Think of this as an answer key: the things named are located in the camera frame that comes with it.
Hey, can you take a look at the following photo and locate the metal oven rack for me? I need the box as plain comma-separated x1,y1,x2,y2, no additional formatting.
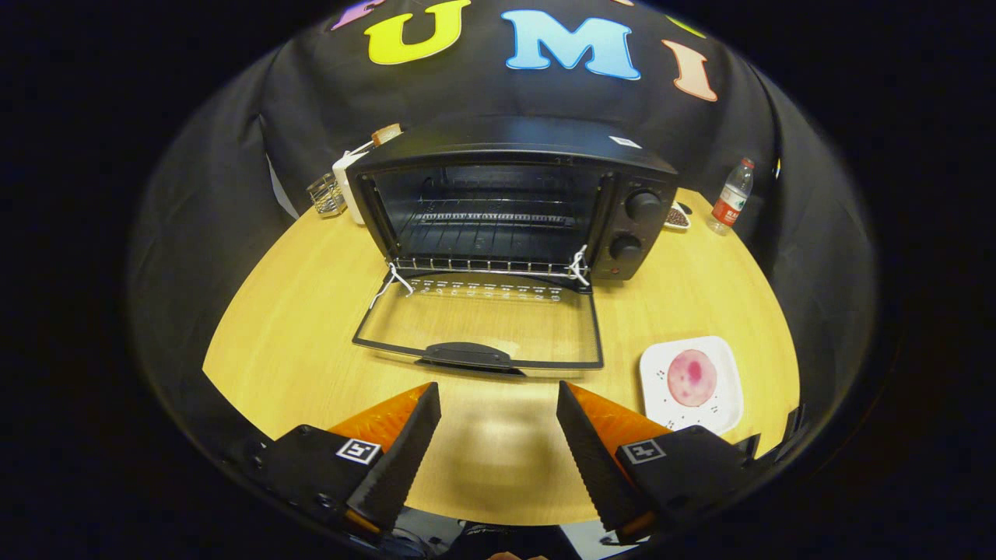
389,226,590,279

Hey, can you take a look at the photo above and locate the black toaster oven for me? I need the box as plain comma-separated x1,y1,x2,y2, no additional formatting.
345,117,679,378

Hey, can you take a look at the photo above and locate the small wire basket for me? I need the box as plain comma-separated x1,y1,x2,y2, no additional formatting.
307,173,348,217

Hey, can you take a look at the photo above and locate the black chair backrest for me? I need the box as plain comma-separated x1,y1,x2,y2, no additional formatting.
778,401,806,456

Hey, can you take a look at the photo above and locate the clear plastic water bottle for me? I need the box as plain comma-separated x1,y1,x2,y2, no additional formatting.
707,157,756,236

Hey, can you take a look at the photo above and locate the pink ham slice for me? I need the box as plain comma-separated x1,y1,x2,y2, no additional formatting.
667,349,718,408

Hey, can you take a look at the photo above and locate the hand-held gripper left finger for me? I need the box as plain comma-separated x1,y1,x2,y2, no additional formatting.
249,381,443,537

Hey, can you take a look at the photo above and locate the white square plate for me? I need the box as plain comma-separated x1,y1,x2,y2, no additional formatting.
640,336,745,435

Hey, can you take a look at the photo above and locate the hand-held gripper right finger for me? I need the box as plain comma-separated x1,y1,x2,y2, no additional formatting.
556,380,759,545

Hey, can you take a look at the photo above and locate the black backdrop cloth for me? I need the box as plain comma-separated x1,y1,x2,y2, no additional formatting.
128,0,876,467

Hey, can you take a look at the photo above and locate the white bread toaster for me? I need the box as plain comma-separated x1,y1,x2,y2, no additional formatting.
332,140,374,226

